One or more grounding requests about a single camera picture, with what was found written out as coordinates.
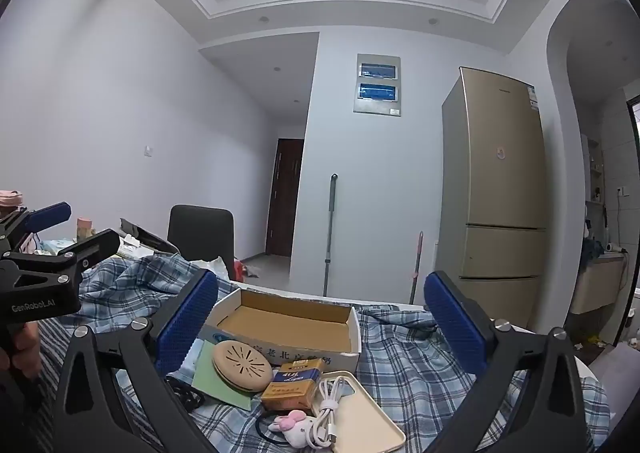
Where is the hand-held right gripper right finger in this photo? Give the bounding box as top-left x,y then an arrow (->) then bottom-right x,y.
424,270 -> 596,453

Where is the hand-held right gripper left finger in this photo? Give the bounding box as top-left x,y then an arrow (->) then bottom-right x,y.
50,269 -> 221,453

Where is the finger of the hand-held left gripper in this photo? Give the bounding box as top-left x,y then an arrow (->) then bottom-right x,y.
0,202 -> 72,254
35,229 -> 121,286

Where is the green paper card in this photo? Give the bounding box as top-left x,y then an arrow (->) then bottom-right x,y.
191,340 -> 254,412

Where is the round beige perforated disc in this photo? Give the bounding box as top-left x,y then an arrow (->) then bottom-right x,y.
212,340 -> 274,393

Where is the white cardboard box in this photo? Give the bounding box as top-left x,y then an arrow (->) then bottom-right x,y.
199,287 -> 362,375

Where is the orange and blue cigarette pack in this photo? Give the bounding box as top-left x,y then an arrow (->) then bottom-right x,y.
260,366 -> 327,415

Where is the beige phone case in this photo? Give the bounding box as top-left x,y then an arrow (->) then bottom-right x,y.
320,370 -> 407,453

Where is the pink and white plush toy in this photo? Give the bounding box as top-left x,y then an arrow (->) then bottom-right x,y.
268,410 -> 317,448

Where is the white charging cable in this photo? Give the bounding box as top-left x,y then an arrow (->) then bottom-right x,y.
304,375 -> 352,450

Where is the person's left hand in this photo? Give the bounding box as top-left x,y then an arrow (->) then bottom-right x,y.
0,320 -> 44,381

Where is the white plastic bag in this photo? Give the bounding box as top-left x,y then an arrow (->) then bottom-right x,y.
192,256 -> 229,280

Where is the pink mop pole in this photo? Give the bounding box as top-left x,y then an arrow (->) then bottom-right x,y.
408,231 -> 425,305

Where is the blue plaid cloth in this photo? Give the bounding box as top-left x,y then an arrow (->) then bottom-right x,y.
37,253 -> 614,453

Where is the black chair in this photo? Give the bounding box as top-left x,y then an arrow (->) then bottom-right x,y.
167,204 -> 236,280

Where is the gold refrigerator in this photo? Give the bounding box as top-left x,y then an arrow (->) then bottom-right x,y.
433,66 -> 549,330

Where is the beige sink cabinet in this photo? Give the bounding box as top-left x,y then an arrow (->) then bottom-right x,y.
569,253 -> 629,317

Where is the grey mop pole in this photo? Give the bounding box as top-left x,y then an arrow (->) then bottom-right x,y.
322,173 -> 339,297

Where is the dark wooden door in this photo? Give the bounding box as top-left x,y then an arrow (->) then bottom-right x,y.
264,138 -> 305,258

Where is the grey electrical panel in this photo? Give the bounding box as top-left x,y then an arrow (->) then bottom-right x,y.
353,53 -> 403,118

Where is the white wall shelf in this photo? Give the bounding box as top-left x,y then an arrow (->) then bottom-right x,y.
581,133 -> 606,207

